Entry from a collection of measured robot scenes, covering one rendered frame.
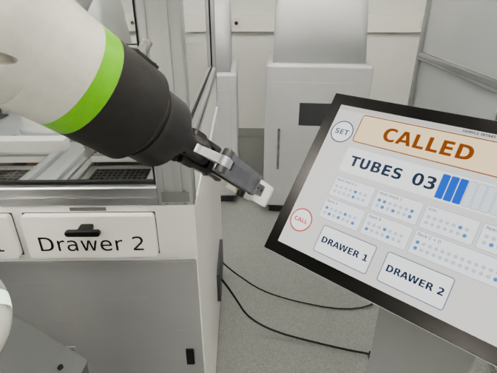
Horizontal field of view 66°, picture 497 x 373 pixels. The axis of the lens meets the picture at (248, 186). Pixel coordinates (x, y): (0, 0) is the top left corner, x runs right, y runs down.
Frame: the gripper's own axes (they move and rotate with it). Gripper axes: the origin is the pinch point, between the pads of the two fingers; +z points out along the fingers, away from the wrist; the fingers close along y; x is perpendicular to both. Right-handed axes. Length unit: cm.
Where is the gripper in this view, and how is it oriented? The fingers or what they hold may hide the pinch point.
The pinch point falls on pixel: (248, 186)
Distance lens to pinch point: 52.1
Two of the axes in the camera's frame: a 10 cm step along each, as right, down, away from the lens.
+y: -7.4, -3.0, 6.0
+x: -4.3, 9.0, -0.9
